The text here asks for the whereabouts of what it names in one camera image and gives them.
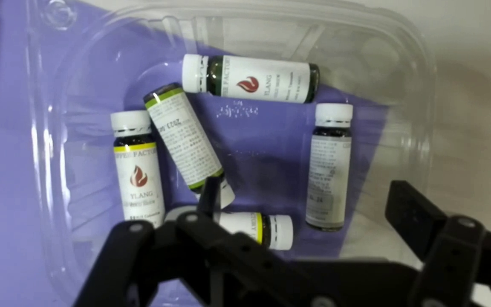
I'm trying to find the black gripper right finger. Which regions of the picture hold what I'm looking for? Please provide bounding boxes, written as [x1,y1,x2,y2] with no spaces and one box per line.
[383,180,491,307]

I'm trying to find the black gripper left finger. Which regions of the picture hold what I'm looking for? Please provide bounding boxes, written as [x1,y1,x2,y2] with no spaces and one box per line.
[73,176,337,307]

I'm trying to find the white-capped labelled glass vial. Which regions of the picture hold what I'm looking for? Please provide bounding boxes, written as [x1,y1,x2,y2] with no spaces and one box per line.
[108,110,166,229]
[163,205,296,253]
[141,82,236,210]
[303,103,354,232]
[180,53,321,106]

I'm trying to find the purple mat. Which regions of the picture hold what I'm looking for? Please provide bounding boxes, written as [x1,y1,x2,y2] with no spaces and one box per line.
[0,0,395,307]

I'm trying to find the white cylindrical pieces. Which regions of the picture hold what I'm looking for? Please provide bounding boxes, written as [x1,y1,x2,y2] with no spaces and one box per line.
[25,0,437,307]

